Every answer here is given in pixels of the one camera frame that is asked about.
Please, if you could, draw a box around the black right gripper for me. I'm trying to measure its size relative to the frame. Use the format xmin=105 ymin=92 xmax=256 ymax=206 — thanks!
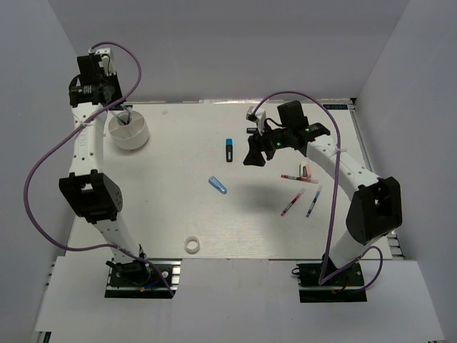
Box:
xmin=243 ymin=121 xmax=292 ymax=167

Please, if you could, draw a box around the green gel pen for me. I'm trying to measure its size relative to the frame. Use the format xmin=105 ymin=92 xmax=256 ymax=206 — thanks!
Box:
xmin=109 ymin=111 xmax=126 ymax=126

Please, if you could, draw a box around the red gel pen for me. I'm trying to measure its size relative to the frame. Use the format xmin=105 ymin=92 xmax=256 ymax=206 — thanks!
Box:
xmin=281 ymin=174 xmax=319 ymax=184

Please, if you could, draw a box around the light blue gel pen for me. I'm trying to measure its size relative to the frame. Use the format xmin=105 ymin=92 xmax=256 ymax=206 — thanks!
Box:
xmin=121 ymin=104 xmax=131 ymax=125

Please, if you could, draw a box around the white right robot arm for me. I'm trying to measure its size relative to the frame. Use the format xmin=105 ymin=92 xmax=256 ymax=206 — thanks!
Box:
xmin=243 ymin=101 xmax=403 ymax=285

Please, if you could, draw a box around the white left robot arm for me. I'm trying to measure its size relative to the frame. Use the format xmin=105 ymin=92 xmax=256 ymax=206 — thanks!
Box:
xmin=59 ymin=49 xmax=151 ymax=285

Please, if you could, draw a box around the blue cap black highlighter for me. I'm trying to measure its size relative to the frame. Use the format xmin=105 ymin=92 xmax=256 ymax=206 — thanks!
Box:
xmin=225 ymin=138 xmax=233 ymax=163

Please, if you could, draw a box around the white round divided organizer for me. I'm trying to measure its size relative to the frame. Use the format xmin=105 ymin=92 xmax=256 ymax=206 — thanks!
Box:
xmin=108 ymin=111 xmax=149 ymax=151

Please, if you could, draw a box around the pink white eraser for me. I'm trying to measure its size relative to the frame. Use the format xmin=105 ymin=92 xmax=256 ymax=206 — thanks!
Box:
xmin=298 ymin=160 xmax=312 ymax=178

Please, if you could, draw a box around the magenta gel pen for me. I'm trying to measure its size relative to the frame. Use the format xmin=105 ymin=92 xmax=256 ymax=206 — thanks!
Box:
xmin=281 ymin=188 xmax=306 ymax=217

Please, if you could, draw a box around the dark blue gel pen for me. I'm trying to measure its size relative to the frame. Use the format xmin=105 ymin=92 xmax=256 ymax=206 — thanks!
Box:
xmin=306 ymin=185 xmax=323 ymax=218

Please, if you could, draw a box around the right black logo sticker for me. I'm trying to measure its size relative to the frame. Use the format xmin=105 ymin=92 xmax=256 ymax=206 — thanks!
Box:
xmin=323 ymin=104 xmax=348 ymax=111

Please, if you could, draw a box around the clear tape roll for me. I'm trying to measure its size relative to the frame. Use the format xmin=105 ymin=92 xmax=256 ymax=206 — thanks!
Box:
xmin=184 ymin=237 xmax=201 ymax=254

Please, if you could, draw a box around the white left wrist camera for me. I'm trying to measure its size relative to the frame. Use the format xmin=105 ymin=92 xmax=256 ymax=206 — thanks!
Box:
xmin=94 ymin=48 xmax=116 ymax=76

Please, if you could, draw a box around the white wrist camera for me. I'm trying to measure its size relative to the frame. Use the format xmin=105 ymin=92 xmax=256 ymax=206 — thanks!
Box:
xmin=94 ymin=48 xmax=116 ymax=76
xmin=246 ymin=106 xmax=266 ymax=136

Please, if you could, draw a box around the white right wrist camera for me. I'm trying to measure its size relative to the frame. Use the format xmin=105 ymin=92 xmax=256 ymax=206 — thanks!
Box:
xmin=246 ymin=106 xmax=266 ymax=136

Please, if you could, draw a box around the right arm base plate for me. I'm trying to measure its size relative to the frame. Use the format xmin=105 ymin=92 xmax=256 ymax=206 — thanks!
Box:
xmin=291 ymin=262 xmax=367 ymax=304

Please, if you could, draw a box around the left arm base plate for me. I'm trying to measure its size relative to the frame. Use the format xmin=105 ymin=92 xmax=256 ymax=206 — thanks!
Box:
xmin=104 ymin=260 xmax=181 ymax=299

